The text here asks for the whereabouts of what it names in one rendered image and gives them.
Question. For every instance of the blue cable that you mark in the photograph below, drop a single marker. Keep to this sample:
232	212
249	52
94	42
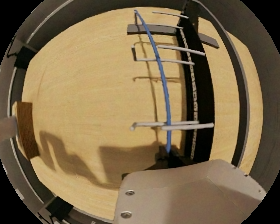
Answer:
165	89

